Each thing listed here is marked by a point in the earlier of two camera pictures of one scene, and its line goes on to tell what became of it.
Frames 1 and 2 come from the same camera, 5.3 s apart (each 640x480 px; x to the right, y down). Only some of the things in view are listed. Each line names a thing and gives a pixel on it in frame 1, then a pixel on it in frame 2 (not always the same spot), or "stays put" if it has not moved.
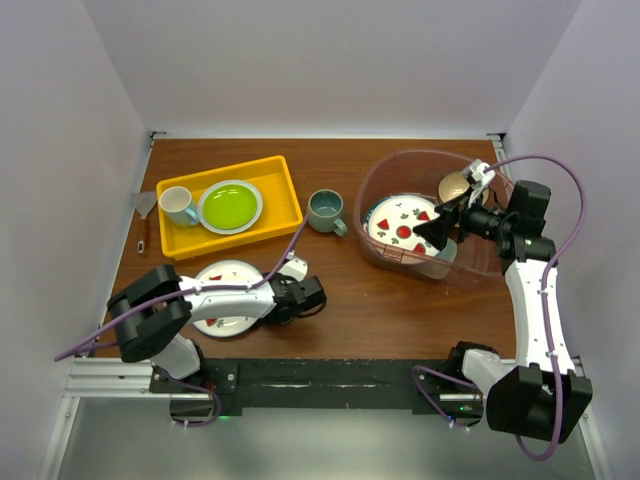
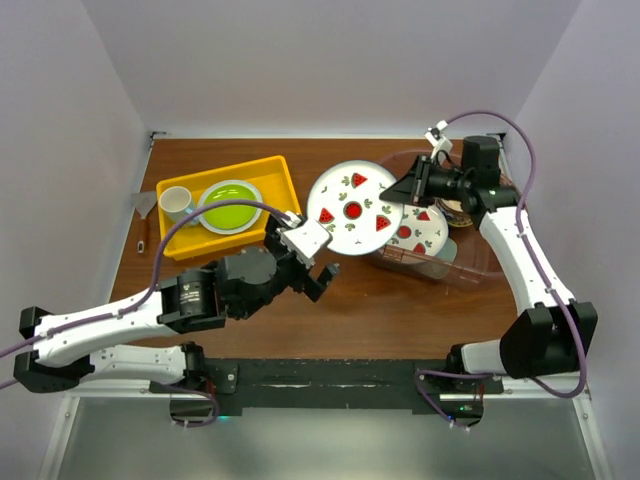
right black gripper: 436,231 → 414,187
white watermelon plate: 389,222 stays put
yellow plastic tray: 280,212 stays put
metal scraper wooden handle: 142,203 stays put
